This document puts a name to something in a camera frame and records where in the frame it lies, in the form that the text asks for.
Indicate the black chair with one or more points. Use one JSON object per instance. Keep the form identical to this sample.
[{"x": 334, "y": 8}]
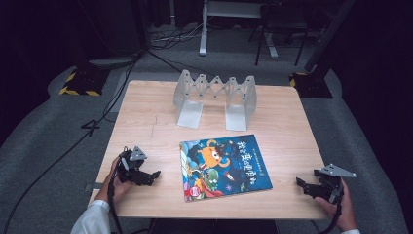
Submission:
[{"x": 282, "y": 22}]

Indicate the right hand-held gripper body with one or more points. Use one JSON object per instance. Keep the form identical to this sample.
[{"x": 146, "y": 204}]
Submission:
[{"x": 331, "y": 188}]

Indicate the grey table edge bracket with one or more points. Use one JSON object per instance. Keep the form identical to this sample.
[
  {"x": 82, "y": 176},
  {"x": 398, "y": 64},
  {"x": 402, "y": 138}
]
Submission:
[{"x": 88, "y": 187}]

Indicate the grey expandable bookend rack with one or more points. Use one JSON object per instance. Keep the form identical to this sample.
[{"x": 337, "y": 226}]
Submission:
[{"x": 237, "y": 117}]

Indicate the dark slanted metal post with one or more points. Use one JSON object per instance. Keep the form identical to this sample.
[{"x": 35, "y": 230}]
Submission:
[{"x": 328, "y": 35}]

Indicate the yellow-black striped stand base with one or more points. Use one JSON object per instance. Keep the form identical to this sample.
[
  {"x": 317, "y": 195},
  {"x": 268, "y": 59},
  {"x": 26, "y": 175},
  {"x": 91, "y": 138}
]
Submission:
[
  {"x": 311, "y": 86},
  {"x": 82, "y": 83}
]

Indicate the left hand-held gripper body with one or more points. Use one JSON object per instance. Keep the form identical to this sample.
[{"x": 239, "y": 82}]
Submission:
[{"x": 130, "y": 169}]

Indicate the person's right hand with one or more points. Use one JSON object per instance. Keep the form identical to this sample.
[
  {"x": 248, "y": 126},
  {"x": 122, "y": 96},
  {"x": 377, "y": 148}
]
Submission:
[{"x": 347, "y": 214}]

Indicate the blue cartoon picture book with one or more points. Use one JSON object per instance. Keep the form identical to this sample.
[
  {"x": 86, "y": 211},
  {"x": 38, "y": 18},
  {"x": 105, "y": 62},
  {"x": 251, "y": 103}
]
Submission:
[{"x": 224, "y": 167}]

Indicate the person's left hand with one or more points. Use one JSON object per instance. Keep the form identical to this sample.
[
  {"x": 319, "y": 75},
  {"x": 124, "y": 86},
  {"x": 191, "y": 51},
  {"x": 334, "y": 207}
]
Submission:
[{"x": 115, "y": 190}]

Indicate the white desk frame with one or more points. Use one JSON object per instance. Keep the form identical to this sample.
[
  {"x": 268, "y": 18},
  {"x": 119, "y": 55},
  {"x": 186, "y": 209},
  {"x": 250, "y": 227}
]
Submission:
[{"x": 203, "y": 32}]

